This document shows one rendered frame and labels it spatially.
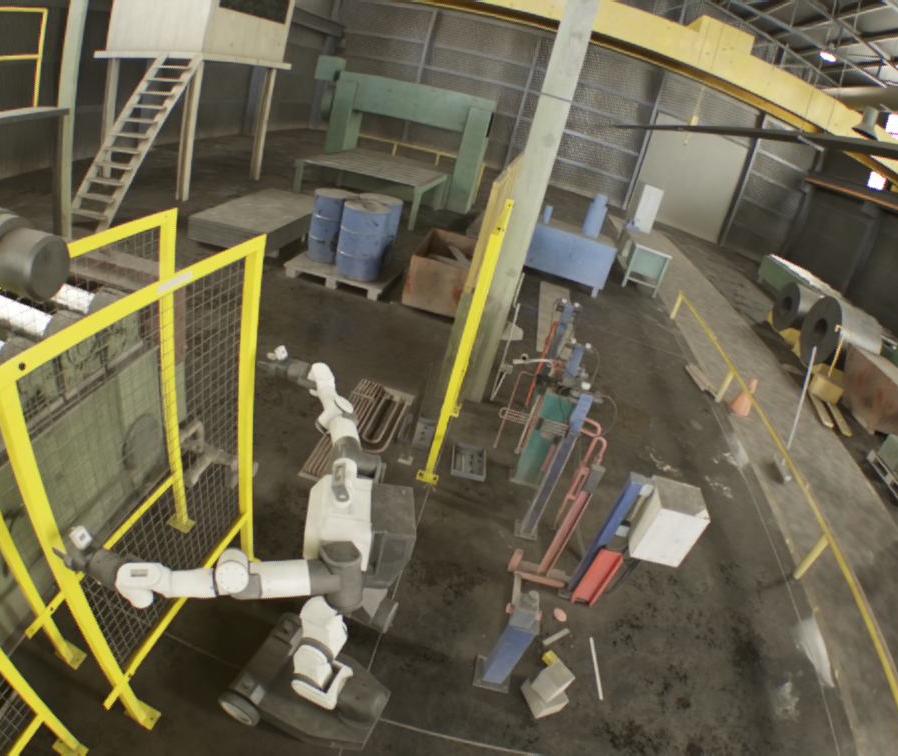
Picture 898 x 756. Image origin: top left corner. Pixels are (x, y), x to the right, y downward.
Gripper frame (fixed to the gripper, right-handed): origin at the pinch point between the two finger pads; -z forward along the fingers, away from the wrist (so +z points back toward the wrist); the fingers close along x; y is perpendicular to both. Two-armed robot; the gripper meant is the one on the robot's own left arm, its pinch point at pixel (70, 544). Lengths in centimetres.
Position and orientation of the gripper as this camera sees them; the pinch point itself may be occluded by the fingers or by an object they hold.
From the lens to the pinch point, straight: 151.2
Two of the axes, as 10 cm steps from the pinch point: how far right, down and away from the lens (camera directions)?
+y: 2.3, -8.4, -4.9
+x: 2.2, -4.4, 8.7
